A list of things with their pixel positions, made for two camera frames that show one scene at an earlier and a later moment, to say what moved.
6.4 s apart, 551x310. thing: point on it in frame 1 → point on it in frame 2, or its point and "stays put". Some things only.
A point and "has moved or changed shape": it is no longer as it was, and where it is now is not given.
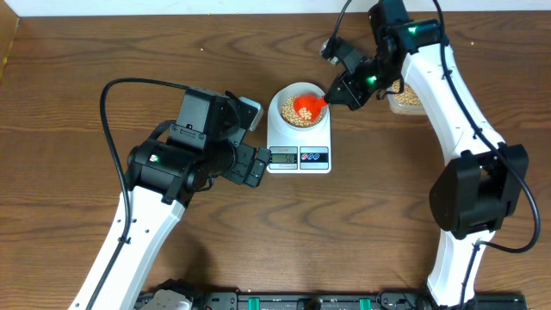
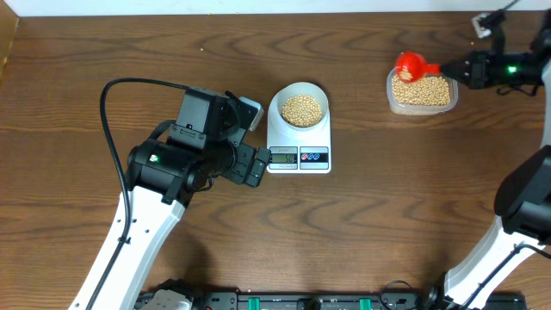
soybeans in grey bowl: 289,116 stays put
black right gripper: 354,98 → 479,70
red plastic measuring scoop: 312,102 has moved or changed shape
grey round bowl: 302,105 stays put
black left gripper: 239,171 stays put
